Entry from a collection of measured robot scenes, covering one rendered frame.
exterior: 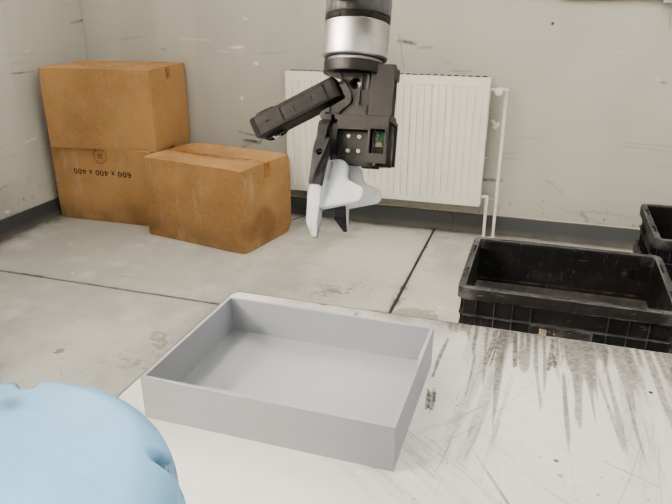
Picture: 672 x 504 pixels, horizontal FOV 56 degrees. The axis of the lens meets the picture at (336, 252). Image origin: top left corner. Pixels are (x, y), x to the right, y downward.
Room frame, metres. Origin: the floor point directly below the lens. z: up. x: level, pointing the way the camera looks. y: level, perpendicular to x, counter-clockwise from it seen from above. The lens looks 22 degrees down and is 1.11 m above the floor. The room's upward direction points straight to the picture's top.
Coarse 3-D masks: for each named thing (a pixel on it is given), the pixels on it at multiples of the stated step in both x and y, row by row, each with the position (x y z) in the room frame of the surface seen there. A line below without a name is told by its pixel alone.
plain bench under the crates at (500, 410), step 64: (448, 384) 0.62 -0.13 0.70; (512, 384) 0.62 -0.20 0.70; (576, 384) 0.62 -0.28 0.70; (640, 384) 0.62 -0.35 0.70; (192, 448) 0.51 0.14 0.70; (256, 448) 0.51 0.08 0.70; (448, 448) 0.51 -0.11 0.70; (512, 448) 0.51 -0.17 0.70; (576, 448) 0.51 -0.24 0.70; (640, 448) 0.51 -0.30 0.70
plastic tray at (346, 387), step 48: (192, 336) 0.65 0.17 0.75; (240, 336) 0.73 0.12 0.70; (288, 336) 0.72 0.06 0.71; (336, 336) 0.70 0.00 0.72; (384, 336) 0.68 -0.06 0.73; (432, 336) 0.66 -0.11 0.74; (144, 384) 0.56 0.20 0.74; (192, 384) 0.62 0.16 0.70; (240, 384) 0.62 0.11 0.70; (288, 384) 0.62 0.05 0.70; (336, 384) 0.62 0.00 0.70; (384, 384) 0.62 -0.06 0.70; (240, 432) 0.53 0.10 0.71; (288, 432) 0.51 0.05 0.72; (336, 432) 0.49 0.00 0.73; (384, 432) 0.48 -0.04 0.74
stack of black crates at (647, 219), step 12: (648, 204) 1.65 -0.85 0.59; (648, 216) 1.55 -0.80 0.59; (660, 216) 1.63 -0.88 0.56; (648, 228) 1.48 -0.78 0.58; (660, 228) 1.63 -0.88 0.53; (636, 240) 1.65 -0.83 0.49; (648, 240) 1.51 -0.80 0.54; (660, 240) 1.38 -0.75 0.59; (636, 252) 1.58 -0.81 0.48; (648, 252) 1.45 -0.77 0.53; (660, 252) 1.38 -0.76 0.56
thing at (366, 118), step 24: (336, 72) 0.75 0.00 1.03; (360, 72) 0.74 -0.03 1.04; (384, 72) 0.73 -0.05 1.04; (360, 96) 0.73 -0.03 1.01; (384, 96) 0.72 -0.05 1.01; (336, 120) 0.72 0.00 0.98; (360, 120) 0.70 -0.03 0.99; (384, 120) 0.70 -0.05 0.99; (336, 144) 0.70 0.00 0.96; (360, 144) 0.71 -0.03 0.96; (384, 144) 0.69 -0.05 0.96
